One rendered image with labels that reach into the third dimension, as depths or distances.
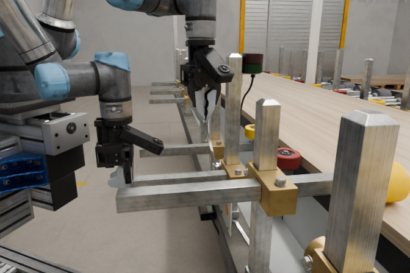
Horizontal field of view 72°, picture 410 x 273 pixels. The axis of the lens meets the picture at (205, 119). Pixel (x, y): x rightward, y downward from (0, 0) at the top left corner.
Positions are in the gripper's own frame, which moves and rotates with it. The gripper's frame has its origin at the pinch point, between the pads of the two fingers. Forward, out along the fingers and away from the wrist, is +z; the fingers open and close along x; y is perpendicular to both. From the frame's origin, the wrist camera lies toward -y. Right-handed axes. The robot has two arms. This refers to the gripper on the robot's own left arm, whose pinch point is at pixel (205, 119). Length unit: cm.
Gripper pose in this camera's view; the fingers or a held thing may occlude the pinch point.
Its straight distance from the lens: 73.6
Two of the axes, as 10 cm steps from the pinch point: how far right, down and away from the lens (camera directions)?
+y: -4.9, -2.3, 8.4
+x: -8.7, 1.3, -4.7
